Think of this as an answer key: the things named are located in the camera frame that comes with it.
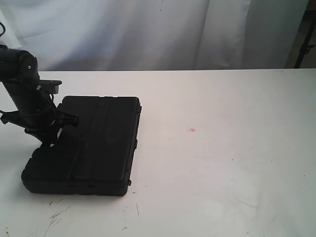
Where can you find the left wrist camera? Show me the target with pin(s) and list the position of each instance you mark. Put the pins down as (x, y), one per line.
(50, 86)

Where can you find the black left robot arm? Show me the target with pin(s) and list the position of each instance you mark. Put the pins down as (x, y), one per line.
(18, 64)

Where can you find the black plastic tool case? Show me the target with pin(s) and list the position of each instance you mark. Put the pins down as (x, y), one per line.
(93, 158)

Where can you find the black tripod stand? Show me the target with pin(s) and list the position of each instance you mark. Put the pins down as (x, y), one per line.
(306, 46)

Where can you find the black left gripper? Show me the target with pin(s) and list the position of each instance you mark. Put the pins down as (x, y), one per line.
(36, 112)

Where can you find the white backdrop curtain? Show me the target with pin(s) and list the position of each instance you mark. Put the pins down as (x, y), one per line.
(134, 35)

